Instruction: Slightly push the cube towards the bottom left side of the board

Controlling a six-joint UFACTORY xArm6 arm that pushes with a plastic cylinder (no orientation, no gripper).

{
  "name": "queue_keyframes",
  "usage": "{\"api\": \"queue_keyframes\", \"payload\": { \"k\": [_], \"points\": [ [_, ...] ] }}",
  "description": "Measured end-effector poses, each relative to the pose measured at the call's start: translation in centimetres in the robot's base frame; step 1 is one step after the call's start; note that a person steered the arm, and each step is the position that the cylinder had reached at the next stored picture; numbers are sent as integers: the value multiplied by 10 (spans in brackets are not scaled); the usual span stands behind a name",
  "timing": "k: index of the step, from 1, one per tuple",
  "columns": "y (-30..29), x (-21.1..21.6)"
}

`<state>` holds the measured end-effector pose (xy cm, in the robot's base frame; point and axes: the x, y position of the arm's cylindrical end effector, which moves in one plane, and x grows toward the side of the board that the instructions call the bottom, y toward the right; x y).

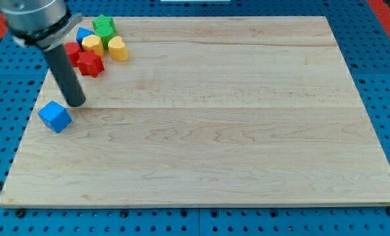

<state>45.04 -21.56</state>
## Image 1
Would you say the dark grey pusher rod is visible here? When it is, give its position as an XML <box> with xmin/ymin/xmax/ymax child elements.
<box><xmin>43</xmin><ymin>45</ymin><xmax>86</xmax><ymax>107</ymax></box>

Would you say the red star block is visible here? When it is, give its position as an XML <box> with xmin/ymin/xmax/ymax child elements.
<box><xmin>77</xmin><ymin>50</ymin><xmax>105</xmax><ymax>77</ymax></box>

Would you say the yellow hexagon block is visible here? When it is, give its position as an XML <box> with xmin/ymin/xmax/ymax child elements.
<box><xmin>81</xmin><ymin>35</ymin><xmax>104</xmax><ymax>58</ymax></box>

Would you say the green star block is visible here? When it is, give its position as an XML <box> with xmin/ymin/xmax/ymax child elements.
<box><xmin>92</xmin><ymin>14</ymin><xmax>116</xmax><ymax>33</ymax></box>

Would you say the yellow heart block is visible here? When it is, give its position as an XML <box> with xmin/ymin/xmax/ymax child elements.
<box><xmin>108</xmin><ymin>36</ymin><xmax>128</xmax><ymax>61</ymax></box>

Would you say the blue triangular block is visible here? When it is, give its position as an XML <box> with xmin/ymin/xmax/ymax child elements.
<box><xmin>75</xmin><ymin>27</ymin><xmax>94</xmax><ymax>46</ymax></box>

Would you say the green cylinder block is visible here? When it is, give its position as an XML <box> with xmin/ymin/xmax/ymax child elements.
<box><xmin>95</xmin><ymin>26</ymin><xmax>115</xmax><ymax>49</ymax></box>

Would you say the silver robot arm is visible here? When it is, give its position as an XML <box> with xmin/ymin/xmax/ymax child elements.
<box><xmin>0</xmin><ymin>0</ymin><xmax>86</xmax><ymax>107</ymax></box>

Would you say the red cylinder block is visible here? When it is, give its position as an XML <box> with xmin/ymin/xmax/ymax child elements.
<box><xmin>64</xmin><ymin>42</ymin><xmax>82</xmax><ymax>68</ymax></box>

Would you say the blue cube block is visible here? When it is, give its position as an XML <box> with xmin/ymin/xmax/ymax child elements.
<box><xmin>37</xmin><ymin>101</ymin><xmax>72</xmax><ymax>133</ymax></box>

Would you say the light wooden board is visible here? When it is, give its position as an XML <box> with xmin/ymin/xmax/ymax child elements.
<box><xmin>0</xmin><ymin>16</ymin><xmax>390</xmax><ymax>208</ymax></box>

